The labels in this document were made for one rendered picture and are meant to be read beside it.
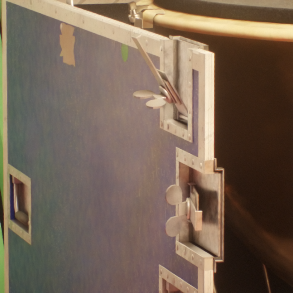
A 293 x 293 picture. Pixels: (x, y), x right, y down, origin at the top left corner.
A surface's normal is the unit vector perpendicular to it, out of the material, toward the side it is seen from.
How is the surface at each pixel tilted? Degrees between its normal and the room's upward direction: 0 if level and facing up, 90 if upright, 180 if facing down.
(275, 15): 90
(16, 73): 90
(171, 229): 96
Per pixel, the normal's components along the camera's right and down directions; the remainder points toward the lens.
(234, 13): -0.73, 0.10
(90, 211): -0.96, 0.04
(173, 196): 0.61, 0.22
